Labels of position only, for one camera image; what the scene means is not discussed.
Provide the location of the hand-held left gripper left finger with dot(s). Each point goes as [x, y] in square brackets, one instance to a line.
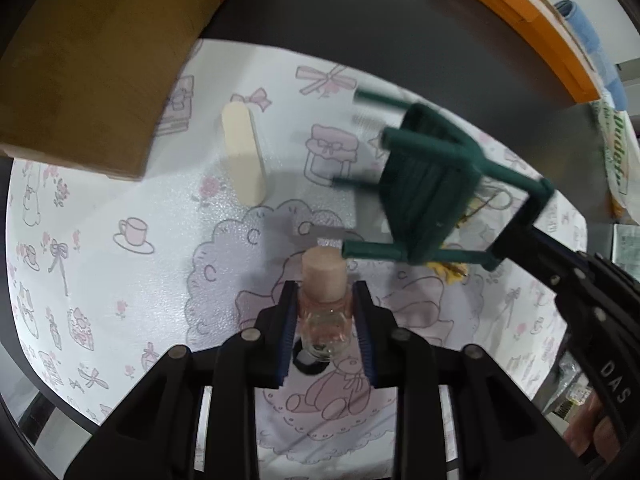
[286, 340]

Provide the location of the orange flat box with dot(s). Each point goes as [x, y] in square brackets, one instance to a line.
[530, 15]

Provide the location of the white pink printed mat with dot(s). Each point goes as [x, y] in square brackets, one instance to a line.
[125, 185]

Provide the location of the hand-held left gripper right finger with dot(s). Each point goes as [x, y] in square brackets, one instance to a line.
[365, 340]

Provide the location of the cream rounded block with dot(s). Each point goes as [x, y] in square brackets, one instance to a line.
[244, 150]

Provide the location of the yellow crumpled wrapper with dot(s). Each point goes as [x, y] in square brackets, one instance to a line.
[450, 270]

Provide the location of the person's right hand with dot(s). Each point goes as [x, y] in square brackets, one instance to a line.
[582, 435]

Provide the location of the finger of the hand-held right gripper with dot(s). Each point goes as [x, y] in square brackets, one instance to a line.
[542, 255]

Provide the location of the blue cloth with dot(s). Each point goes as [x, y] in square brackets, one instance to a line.
[587, 30]

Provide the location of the green printed white packet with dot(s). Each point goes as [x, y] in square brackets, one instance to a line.
[617, 160]

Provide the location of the green toy chair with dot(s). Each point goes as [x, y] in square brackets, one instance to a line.
[425, 185]

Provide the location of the brown cardboard box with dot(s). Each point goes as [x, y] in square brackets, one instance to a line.
[100, 60]

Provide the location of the grey printed paper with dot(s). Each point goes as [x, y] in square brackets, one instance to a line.
[627, 250]

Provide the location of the small clear bottle pink cap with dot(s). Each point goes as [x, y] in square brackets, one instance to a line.
[322, 272]

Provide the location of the clear plastic packet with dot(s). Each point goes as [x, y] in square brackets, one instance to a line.
[572, 385]

